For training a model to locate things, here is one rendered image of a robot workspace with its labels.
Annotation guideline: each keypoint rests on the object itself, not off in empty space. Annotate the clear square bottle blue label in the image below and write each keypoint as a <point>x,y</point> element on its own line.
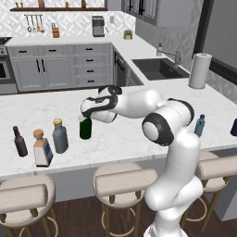
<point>42,152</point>

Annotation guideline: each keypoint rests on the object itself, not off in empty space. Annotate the dark brown glass bottle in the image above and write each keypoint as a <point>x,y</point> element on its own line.
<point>20,145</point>

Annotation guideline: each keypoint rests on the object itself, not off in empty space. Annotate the grey wall cupboards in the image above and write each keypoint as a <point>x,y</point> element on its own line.
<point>163,10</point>

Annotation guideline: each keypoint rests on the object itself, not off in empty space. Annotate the small blue plastic bottle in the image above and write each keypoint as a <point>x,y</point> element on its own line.
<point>199,126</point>

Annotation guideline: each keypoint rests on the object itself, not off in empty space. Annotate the small potted plant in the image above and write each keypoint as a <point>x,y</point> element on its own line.
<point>128,34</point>

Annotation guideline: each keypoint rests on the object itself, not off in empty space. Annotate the dark sink basin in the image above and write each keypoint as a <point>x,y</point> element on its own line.
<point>159,69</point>

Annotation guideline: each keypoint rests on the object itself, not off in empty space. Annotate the grey soap dispenser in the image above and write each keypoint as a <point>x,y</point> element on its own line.
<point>159,51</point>

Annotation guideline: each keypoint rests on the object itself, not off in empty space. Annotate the white paper towel roll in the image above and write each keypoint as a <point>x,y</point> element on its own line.
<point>200,71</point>

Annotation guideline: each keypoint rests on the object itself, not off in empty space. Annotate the dark dishwasher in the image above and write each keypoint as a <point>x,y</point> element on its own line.
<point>119,68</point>

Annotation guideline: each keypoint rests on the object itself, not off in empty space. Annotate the dark blue bottle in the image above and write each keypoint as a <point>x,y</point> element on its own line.
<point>234,128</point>

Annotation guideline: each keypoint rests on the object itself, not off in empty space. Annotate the grey under-sink cupboard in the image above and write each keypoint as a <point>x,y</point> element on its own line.
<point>133,78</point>

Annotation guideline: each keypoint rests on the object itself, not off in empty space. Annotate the brown jug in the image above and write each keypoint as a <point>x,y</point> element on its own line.
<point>83,4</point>

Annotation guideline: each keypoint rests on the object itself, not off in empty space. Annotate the brown jar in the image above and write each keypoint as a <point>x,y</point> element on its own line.
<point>41,3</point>

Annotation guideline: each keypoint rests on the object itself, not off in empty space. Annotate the grey tap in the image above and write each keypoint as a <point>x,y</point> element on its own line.
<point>176,58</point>

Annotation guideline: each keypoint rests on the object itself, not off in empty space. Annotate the dark wooden wall shelf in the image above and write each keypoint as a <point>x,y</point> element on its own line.
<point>58,9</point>

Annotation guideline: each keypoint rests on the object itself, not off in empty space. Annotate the wooden knife block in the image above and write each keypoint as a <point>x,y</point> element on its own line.
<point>55,32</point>

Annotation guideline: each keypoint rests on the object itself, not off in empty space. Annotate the grey base cupboard run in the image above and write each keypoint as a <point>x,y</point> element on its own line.
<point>61,68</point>

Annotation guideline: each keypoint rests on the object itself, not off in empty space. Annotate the beige round bar stool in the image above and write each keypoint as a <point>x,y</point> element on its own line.
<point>24,197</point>
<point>216,168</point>
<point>123,185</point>

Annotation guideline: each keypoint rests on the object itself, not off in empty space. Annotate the black silver coffee machine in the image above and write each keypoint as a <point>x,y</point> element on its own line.
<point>98,26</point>

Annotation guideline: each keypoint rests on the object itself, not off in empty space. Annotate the dark framed window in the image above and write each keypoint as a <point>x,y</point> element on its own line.
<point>222,37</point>

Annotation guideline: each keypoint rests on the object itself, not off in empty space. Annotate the dark green glass bottle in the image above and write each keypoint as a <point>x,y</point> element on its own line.
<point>85,129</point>

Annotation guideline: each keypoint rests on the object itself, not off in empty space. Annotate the grey bottle tan cap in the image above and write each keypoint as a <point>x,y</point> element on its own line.
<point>60,139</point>

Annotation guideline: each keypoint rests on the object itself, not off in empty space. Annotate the white wall socket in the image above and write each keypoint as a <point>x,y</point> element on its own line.
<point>111,19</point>

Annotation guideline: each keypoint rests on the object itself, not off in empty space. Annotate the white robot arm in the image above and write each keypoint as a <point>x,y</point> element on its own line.
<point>179,154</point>

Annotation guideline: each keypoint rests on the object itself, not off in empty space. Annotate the small yellow jar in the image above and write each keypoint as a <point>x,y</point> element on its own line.
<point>67,4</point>

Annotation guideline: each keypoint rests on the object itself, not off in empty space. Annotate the steel oven with hob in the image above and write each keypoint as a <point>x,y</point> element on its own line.
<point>6,74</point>

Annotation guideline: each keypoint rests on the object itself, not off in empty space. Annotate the rail with hanging tools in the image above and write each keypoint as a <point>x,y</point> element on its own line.
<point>34,23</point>

